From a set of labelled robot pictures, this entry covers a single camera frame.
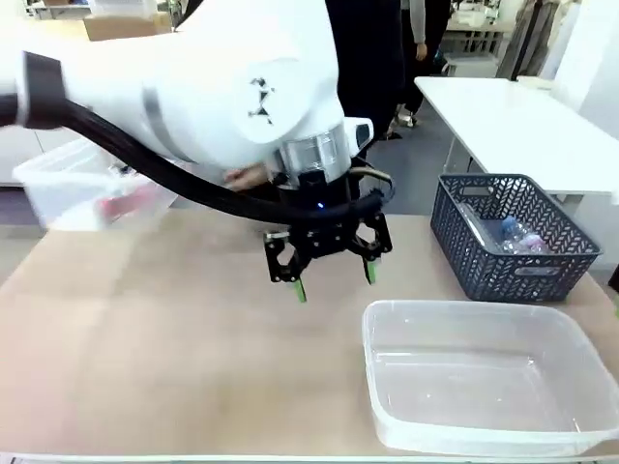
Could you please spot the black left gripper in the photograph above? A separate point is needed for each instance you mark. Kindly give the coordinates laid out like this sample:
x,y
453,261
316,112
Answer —
x,y
321,232

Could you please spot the clear plastic bin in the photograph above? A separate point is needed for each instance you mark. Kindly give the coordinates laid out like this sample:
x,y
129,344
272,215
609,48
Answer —
x,y
72,188
483,382

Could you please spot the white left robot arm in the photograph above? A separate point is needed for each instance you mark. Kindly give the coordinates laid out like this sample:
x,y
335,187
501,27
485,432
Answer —
x,y
193,72

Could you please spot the dark grey woven basket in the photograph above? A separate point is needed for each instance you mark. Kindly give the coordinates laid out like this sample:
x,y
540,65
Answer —
x,y
512,275

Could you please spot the person's right hand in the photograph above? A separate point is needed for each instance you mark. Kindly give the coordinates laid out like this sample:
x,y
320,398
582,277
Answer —
x,y
246,178

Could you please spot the clear plastic bottle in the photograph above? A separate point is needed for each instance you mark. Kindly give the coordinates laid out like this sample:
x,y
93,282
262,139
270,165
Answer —
x,y
476,224

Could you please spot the crushed bottle blue cap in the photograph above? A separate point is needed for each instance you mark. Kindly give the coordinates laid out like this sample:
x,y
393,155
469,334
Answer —
x,y
511,234

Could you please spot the person in black jacket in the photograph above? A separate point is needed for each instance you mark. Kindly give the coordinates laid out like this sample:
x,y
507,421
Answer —
x,y
367,58

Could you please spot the red packet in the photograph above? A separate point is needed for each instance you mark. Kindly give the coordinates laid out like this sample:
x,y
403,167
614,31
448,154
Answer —
x,y
126,203

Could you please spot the crushed bottle pink label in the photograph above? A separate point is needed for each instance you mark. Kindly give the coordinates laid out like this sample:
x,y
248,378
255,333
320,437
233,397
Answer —
x,y
536,243

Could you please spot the large white table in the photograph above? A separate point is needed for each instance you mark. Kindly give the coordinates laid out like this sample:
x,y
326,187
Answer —
x,y
508,125

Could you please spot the white background desk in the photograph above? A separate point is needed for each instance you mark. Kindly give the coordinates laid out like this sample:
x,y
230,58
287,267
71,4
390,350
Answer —
x,y
476,29

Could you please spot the hanging beige coat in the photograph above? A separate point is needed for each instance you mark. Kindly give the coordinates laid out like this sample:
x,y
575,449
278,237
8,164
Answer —
x,y
527,38

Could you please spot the brown cardboard box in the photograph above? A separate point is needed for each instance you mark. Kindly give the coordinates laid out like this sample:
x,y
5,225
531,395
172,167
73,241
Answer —
x,y
121,26

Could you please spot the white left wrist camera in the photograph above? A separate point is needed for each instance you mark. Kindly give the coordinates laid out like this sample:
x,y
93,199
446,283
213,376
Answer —
x,y
360,133

